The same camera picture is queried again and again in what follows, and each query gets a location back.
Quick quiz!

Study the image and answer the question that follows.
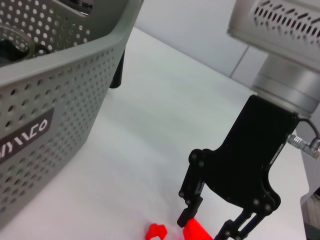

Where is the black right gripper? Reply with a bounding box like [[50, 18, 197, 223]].
[[176, 94, 300, 240]]

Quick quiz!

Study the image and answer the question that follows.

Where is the bright red sloped brick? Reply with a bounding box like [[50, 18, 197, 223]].
[[182, 217, 215, 240]]

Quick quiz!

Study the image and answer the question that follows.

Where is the glass teacup with black holder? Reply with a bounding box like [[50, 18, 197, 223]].
[[0, 24, 50, 69]]

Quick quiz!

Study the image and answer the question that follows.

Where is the grey-green perforated storage bin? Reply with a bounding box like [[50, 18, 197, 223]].
[[0, 0, 145, 221]]

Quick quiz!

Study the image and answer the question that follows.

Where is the small red toy brick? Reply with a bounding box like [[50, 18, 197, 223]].
[[144, 216, 168, 235]]

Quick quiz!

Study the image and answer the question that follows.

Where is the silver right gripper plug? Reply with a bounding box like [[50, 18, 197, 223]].
[[286, 133, 320, 160]]

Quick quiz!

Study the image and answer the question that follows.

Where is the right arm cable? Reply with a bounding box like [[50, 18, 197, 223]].
[[298, 117, 320, 141]]

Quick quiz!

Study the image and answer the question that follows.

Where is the glass pitcher with black handle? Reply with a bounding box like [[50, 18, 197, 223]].
[[109, 48, 126, 90]]

